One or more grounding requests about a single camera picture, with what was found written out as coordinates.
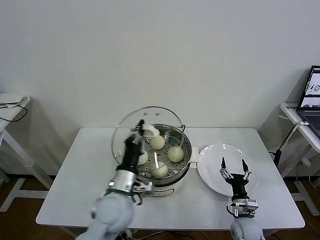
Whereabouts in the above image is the white side table with laptop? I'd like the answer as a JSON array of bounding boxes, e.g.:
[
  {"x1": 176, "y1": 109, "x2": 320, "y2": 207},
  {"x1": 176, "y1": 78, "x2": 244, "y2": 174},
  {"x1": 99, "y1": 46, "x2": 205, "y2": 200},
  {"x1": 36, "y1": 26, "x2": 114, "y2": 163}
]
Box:
[{"x1": 279, "y1": 102, "x2": 320, "y2": 216}]

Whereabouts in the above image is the perforated steel steamer basket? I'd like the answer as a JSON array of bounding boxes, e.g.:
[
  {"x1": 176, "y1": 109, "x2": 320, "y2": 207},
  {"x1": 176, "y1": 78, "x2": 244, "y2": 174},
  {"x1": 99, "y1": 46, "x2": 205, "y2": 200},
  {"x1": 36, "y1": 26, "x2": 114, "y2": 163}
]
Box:
[{"x1": 124, "y1": 124, "x2": 193, "y2": 181}]

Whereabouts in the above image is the white steamed baozi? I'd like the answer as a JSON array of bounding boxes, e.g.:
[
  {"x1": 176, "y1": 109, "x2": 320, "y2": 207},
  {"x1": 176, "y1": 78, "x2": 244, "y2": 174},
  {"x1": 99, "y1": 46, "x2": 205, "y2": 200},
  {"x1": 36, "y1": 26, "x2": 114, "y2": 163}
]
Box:
[
  {"x1": 166, "y1": 146, "x2": 185, "y2": 163},
  {"x1": 151, "y1": 162, "x2": 169, "y2": 179},
  {"x1": 138, "y1": 151, "x2": 150, "y2": 166},
  {"x1": 151, "y1": 136, "x2": 166, "y2": 150}
]

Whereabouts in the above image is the grey open laptop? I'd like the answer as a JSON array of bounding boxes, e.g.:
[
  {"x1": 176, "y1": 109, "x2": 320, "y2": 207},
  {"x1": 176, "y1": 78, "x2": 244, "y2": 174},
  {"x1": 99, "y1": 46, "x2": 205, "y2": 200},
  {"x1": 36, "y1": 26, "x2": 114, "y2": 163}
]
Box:
[{"x1": 295, "y1": 65, "x2": 320, "y2": 140}]

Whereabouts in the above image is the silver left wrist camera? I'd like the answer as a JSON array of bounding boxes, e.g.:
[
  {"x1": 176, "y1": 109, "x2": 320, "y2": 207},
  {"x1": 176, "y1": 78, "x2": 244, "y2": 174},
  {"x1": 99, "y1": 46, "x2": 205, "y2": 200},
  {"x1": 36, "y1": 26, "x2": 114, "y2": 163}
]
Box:
[{"x1": 133, "y1": 181, "x2": 154, "y2": 195}]

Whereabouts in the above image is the white laptop cable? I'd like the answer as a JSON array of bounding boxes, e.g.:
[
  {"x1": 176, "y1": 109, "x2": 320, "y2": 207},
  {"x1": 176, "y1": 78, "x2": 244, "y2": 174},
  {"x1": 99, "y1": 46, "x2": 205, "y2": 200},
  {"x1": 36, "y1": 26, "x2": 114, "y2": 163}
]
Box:
[{"x1": 289, "y1": 121, "x2": 310, "y2": 141}]

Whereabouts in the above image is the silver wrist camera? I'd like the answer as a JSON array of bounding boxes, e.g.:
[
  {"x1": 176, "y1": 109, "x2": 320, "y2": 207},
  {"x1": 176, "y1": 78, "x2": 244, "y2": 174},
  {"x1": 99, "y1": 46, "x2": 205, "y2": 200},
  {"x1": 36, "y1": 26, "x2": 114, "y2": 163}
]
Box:
[
  {"x1": 133, "y1": 181, "x2": 154, "y2": 195},
  {"x1": 226, "y1": 198, "x2": 259, "y2": 218}
]

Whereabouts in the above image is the black power cable with plug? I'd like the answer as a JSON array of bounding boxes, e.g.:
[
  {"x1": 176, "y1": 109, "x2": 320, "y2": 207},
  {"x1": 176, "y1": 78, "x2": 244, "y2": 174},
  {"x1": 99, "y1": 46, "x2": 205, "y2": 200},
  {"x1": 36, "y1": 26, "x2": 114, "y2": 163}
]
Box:
[{"x1": 268, "y1": 134, "x2": 292, "y2": 167}]

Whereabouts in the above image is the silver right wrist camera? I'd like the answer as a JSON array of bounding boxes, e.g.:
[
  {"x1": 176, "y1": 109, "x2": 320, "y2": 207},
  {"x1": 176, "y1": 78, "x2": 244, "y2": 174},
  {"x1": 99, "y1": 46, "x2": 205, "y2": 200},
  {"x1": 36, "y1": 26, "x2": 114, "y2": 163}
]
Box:
[{"x1": 226, "y1": 198, "x2": 259, "y2": 218}]

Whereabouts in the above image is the white round plate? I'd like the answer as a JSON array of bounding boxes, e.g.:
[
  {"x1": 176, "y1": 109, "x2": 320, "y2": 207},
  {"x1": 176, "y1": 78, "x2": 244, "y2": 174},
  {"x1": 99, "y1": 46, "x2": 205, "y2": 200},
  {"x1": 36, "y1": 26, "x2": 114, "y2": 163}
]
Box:
[{"x1": 196, "y1": 143, "x2": 259, "y2": 198}]

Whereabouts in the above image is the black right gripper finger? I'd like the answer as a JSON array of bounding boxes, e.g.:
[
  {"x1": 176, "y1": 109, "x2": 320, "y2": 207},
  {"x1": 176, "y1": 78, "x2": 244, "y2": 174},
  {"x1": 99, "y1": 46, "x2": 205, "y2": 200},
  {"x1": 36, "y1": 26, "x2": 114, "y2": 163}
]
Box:
[
  {"x1": 219, "y1": 156, "x2": 233, "y2": 180},
  {"x1": 241, "y1": 158, "x2": 253, "y2": 181}
]

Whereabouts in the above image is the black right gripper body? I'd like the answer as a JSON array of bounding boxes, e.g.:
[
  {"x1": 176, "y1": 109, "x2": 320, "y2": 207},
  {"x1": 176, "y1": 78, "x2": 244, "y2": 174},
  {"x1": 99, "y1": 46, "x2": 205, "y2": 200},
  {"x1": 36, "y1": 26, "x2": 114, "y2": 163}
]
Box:
[{"x1": 224, "y1": 172, "x2": 250, "y2": 200}]

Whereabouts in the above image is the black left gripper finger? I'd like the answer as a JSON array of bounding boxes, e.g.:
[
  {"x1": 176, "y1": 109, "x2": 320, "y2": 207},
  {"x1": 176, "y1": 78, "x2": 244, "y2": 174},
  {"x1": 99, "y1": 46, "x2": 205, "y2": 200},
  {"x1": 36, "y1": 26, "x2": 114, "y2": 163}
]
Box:
[
  {"x1": 138, "y1": 134, "x2": 151, "y2": 154},
  {"x1": 130, "y1": 119, "x2": 146, "y2": 138}
]

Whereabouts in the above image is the white side table with cloth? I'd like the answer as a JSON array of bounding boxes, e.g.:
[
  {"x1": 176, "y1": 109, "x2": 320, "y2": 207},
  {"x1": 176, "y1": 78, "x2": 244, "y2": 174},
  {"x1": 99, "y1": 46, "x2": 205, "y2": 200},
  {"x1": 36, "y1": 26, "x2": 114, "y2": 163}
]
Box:
[{"x1": 0, "y1": 92, "x2": 53, "y2": 213}]

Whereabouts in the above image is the glass lid with white handle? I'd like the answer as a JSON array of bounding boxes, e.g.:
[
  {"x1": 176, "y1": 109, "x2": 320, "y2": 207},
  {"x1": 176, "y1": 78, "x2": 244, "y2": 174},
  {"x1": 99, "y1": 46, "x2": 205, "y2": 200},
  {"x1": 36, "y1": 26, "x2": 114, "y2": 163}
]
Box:
[{"x1": 110, "y1": 106, "x2": 185, "y2": 167}]

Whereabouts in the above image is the white folded cloth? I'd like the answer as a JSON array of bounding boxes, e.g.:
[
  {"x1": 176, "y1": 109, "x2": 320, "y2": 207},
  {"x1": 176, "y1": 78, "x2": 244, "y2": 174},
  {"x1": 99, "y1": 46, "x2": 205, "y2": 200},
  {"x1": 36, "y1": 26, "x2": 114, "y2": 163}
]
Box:
[{"x1": 0, "y1": 93, "x2": 32, "y2": 109}]

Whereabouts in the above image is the thin black cable loop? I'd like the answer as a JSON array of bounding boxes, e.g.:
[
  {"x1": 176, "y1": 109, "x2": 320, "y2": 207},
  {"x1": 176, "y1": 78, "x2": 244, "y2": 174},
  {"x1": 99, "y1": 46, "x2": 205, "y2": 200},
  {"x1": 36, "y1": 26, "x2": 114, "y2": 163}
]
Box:
[{"x1": 0, "y1": 103, "x2": 29, "y2": 123}]

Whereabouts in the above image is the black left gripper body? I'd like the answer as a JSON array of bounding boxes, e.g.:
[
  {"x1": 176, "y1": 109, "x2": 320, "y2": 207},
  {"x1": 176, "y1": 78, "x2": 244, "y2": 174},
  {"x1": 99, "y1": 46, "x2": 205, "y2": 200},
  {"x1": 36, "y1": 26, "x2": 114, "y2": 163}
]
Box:
[{"x1": 116, "y1": 135, "x2": 147, "y2": 174}]

